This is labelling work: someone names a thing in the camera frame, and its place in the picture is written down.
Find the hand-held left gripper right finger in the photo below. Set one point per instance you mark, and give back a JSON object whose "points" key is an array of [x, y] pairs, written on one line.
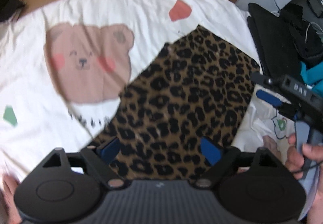
{"points": [[212, 150]]}

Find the black crumpled clothes heap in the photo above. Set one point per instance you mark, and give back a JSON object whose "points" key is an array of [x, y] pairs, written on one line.
{"points": [[310, 44]]}

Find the folded black garment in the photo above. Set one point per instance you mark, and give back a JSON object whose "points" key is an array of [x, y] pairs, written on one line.
{"points": [[272, 42]]}

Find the leopard print skirt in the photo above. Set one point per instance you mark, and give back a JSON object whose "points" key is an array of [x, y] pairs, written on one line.
{"points": [[189, 87]]}

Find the person's right hand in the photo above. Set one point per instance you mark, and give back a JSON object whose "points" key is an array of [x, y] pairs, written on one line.
{"points": [[313, 153]]}

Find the crumpled black garment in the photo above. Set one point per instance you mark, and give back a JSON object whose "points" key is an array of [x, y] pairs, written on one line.
{"points": [[10, 6]]}

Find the teal printed cloth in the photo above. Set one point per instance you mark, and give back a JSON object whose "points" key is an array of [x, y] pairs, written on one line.
{"points": [[310, 72]]}

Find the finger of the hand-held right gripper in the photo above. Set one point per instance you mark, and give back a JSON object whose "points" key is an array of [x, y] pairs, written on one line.
{"points": [[261, 78], [267, 97]]}

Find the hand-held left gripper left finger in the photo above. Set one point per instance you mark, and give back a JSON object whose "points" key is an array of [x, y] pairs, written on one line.
{"points": [[108, 149]]}

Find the cream bear printed blanket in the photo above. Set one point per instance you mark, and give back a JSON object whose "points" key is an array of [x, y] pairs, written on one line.
{"points": [[30, 87]]}

